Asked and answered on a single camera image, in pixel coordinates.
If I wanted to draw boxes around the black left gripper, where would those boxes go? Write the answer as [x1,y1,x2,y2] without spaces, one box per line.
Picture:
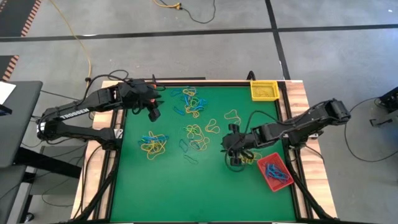
[132,79,162,123]

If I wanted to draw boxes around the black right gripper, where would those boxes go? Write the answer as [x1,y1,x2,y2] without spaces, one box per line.
[221,123,253,166]

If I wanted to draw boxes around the yellow rubber bands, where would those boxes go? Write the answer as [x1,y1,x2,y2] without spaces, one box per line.
[185,124,211,152]
[254,86,276,97]
[140,131,168,161]
[241,151,262,166]

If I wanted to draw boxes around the tangled yellow rubber bands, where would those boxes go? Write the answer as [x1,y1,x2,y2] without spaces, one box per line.
[140,131,168,161]
[241,151,262,166]
[185,124,211,152]

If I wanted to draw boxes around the red plastic basket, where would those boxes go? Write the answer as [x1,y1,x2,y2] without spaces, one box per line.
[257,151,295,193]

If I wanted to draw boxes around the black flat bar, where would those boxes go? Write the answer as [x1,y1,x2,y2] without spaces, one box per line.
[129,77,206,82]

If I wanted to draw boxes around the wooden table side panel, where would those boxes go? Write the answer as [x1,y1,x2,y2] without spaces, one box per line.
[279,80,338,218]
[70,80,125,220]

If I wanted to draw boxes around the green table mat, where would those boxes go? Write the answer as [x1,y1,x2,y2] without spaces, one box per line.
[110,85,297,222]

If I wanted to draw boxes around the yellow plastic basket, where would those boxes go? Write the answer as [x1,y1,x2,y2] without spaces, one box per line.
[250,80,280,102]

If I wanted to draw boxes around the black desk leg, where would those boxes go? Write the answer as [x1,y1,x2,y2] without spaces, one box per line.
[14,146,83,180]

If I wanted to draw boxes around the grey desk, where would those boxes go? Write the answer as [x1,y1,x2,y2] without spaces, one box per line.
[0,80,44,169]

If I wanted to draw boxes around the white paper sheet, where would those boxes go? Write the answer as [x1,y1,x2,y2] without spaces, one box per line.
[0,81,17,106]

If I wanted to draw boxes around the black mat with striped edge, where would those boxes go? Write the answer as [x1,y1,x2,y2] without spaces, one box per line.
[0,55,20,82]
[0,0,43,38]

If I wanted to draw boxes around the black equipment stand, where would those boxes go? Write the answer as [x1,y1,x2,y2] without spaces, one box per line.
[369,86,398,127]

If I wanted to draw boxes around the black cable loop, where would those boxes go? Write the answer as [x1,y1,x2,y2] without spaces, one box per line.
[107,69,130,81]

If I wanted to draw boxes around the yellow hanging power cable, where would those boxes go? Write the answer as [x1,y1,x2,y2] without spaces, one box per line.
[49,0,93,94]

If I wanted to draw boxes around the black table frame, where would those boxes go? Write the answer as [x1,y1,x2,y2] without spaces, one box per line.
[70,79,340,224]

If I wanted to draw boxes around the black floor cable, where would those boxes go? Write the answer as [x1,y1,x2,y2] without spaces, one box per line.
[179,0,220,24]
[344,96,398,163]
[39,89,85,103]

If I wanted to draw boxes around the yellow cable with plug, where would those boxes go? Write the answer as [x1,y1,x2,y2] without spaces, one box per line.
[152,0,183,10]

